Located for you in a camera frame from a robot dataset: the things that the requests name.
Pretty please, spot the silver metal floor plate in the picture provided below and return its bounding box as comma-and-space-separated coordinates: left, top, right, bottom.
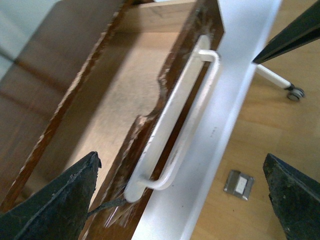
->
223, 169, 255, 201

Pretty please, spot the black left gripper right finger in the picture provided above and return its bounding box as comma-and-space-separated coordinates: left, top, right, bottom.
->
263, 153, 320, 240

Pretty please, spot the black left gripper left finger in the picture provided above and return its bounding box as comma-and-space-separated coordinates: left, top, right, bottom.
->
0, 151, 125, 240

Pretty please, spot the dark wooden drawer cabinet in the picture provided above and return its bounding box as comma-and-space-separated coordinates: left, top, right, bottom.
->
0, 0, 132, 213

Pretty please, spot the white table leg with caster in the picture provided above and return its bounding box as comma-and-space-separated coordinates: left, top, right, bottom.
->
256, 64, 306, 102

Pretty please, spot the brown wooden top drawer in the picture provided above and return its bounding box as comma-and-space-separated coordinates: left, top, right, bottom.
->
14, 0, 227, 240

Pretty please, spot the white metal drawer handle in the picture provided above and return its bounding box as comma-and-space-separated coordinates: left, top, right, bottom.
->
124, 35, 220, 203

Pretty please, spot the black angled bar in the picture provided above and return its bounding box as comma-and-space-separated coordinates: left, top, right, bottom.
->
253, 1, 320, 64

